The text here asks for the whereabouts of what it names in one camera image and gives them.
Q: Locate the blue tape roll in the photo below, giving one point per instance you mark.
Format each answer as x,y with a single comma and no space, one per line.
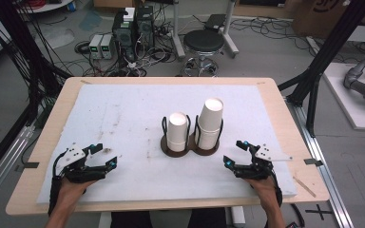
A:
71,6

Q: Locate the white table leg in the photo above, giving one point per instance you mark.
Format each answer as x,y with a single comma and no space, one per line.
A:
238,217
105,221

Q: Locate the white paper cup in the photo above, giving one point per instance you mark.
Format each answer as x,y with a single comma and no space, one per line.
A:
211,114
177,131
207,141

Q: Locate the black round stool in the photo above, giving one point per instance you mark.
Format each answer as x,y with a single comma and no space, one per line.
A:
203,40

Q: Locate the white round table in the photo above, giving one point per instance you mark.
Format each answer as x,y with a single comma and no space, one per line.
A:
44,7

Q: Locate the person's dark pants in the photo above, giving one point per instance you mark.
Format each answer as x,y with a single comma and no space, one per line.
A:
130,220

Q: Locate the black tape piece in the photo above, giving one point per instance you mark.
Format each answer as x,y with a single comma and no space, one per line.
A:
28,165
313,161

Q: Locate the black flat device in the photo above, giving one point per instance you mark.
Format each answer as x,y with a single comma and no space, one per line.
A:
215,21

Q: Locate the white foam mat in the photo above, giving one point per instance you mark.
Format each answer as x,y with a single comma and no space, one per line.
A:
123,104

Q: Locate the dark double cup holder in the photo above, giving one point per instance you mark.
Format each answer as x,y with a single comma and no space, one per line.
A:
174,154

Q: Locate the white board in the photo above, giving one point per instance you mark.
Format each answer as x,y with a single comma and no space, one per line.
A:
345,101

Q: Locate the small white box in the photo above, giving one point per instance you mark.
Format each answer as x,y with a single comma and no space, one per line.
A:
129,14

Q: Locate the black metal frame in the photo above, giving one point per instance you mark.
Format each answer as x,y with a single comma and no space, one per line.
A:
326,53

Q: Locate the tan tape piece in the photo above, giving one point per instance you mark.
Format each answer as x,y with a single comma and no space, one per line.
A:
85,81

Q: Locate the cardboard box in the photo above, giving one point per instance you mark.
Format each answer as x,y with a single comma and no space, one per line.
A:
320,15

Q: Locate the black computer tower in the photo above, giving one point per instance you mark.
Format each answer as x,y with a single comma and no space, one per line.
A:
123,36
145,27

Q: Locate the grey power supply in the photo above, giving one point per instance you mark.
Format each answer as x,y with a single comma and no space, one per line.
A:
95,47
107,47

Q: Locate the person's right hand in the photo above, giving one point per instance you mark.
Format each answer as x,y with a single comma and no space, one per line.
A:
266,191

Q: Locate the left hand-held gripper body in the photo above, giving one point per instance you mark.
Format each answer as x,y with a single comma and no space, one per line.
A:
76,172

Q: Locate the black tape cross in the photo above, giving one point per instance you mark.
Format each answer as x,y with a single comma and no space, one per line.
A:
319,211

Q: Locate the person's left hand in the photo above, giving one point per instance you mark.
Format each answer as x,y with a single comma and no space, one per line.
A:
72,193

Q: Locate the thin wooden stick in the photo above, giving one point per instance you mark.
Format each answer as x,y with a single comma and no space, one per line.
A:
304,186

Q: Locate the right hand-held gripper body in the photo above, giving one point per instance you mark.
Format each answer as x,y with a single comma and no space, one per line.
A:
256,171

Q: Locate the aluminium rail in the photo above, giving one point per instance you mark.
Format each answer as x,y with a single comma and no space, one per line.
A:
323,171
3,169

